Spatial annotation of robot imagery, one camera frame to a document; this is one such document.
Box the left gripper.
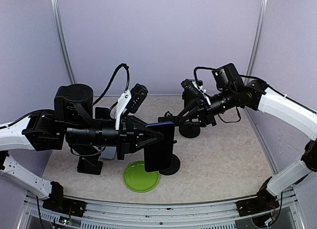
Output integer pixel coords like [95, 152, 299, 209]
[64, 115, 163, 161]

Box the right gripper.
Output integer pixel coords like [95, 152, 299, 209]
[177, 87, 237, 127]

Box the short black clamp stand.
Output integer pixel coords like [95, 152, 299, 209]
[179, 91, 201, 138]

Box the tall black clamp stand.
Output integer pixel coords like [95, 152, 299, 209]
[158, 111, 181, 176]

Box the black phone white case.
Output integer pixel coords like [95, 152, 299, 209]
[95, 106, 110, 120]

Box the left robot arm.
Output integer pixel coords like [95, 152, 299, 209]
[0, 84, 164, 212]

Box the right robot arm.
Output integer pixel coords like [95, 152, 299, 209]
[176, 63, 317, 211]

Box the white folding phone stand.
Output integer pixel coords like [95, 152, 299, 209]
[100, 146, 116, 160]

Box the black folding phone stand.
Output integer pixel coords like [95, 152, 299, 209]
[77, 155, 103, 175]

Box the green plate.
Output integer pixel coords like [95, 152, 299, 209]
[123, 161, 160, 193]

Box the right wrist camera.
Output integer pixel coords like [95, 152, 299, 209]
[181, 79, 210, 103]

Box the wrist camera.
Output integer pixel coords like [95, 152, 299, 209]
[114, 83, 149, 131]
[181, 79, 210, 103]

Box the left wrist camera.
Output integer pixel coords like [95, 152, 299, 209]
[114, 83, 149, 131]

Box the front aluminium rail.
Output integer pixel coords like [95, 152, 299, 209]
[17, 193, 305, 229]

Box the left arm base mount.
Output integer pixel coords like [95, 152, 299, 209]
[43, 197, 86, 218]

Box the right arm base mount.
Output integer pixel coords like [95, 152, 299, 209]
[236, 197, 280, 217]

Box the right aluminium frame post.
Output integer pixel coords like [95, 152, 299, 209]
[247, 0, 268, 76]

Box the aluminium frame post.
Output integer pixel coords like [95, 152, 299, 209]
[50, 0, 77, 84]
[247, 0, 268, 76]

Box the left aluminium frame post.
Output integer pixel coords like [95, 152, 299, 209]
[50, 0, 77, 84]

